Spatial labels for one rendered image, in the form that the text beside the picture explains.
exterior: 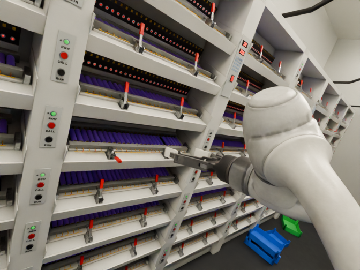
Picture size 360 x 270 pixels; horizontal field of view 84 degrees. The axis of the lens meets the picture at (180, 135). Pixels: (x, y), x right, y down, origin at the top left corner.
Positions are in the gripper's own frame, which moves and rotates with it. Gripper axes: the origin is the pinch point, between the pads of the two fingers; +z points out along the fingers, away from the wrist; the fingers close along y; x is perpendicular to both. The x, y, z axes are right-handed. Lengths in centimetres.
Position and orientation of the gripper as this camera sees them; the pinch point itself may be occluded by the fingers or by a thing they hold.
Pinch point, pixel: (183, 152)
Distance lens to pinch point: 67.7
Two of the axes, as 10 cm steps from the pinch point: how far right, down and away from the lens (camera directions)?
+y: 7.2, 0.7, 6.9
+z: -6.7, -1.9, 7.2
